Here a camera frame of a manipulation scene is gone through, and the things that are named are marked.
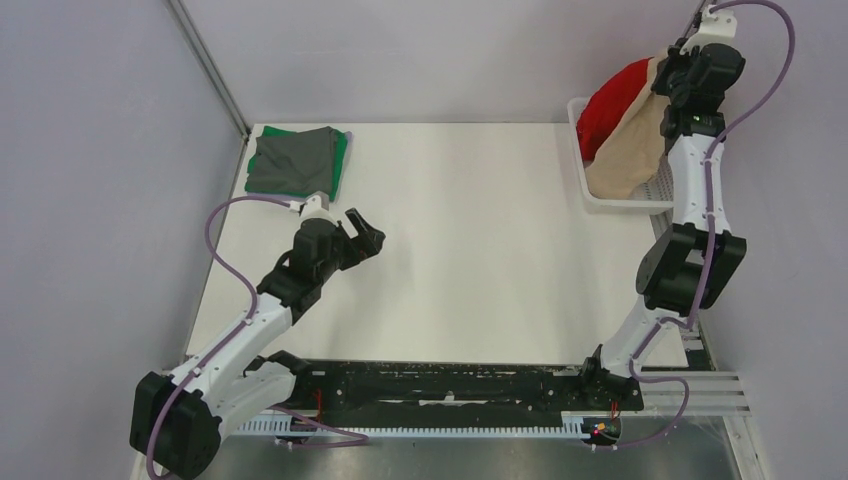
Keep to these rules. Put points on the beige t shirt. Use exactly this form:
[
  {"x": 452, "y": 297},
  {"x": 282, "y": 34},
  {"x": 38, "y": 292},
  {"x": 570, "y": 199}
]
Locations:
[{"x": 631, "y": 155}]

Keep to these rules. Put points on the aluminium frame rails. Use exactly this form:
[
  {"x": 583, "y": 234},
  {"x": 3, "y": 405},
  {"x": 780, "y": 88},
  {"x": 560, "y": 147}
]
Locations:
[{"x": 702, "y": 391}]

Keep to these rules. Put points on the right corner aluminium post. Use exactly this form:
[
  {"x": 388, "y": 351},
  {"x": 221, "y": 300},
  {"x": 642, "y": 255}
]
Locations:
[{"x": 694, "y": 19}]

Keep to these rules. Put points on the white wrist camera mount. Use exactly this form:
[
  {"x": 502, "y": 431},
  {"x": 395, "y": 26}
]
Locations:
[
  {"x": 316, "y": 206},
  {"x": 714, "y": 26}
]

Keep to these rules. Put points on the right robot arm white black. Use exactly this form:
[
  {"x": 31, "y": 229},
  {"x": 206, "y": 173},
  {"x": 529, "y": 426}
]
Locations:
[{"x": 693, "y": 151}]

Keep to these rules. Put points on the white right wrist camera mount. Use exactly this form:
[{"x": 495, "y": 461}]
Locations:
[{"x": 714, "y": 26}]

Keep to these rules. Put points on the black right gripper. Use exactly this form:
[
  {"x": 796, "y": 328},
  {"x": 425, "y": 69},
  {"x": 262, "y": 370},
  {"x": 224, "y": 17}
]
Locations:
[{"x": 676, "y": 59}]

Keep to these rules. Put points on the corner aluminium post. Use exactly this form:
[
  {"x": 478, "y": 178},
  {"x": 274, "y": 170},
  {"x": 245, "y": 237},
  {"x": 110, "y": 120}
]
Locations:
[
  {"x": 193, "y": 38},
  {"x": 694, "y": 19}
]

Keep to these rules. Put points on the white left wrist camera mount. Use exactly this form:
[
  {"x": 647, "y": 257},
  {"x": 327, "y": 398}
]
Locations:
[{"x": 316, "y": 206}]

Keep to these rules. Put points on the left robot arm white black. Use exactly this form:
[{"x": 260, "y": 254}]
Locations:
[{"x": 181, "y": 418}]

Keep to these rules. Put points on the grey folded t shirt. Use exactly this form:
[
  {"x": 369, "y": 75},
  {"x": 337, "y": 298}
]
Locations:
[{"x": 295, "y": 162}]

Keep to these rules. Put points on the white slotted cable duct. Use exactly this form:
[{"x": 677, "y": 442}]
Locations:
[{"x": 278, "y": 424}]

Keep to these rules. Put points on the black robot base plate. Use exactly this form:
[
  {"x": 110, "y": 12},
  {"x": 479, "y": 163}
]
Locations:
[{"x": 374, "y": 394}]

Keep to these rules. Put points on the red t shirt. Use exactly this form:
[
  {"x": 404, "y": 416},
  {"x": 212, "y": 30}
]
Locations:
[{"x": 607, "y": 106}]

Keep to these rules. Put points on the left corner aluminium post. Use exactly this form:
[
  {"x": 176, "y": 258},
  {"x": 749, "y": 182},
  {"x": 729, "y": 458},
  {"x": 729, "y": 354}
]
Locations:
[{"x": 193, "y": 38}]

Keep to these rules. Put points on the white plastic laundry basket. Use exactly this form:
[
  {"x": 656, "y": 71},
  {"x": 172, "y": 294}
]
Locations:
[{"x": 653, "y": 197}]

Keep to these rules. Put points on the green folded t shirt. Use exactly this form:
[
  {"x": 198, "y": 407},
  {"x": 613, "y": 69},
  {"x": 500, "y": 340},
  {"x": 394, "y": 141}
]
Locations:
[{"x": 339, "y": 166}]

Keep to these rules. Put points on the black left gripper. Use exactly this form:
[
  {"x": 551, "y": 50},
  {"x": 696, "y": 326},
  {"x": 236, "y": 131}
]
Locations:
[{"x": 366, "y": 244}]

